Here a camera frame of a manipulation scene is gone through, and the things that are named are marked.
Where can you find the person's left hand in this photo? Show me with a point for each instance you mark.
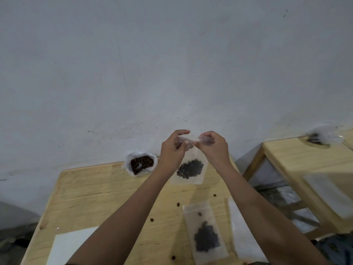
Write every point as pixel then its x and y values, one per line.
pixel 169 160

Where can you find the person's right hand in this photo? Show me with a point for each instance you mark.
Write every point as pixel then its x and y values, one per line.
pixel 219 154

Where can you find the metal spoon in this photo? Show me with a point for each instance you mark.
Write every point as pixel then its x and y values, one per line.
pixel 139 166

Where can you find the large clear plastic bag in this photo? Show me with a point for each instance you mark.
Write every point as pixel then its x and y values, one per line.
pixel 127 166

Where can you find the person's left forearm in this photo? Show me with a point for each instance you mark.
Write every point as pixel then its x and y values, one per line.
pixel 115 231

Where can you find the person's right forearm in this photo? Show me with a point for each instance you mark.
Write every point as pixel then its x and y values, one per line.
pixel 270 223

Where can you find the light wooden side table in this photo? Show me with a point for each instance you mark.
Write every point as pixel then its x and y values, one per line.
pixel 289 157

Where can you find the pale yellow label sheet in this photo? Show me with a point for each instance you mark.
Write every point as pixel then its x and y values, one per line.
pixel 69 245

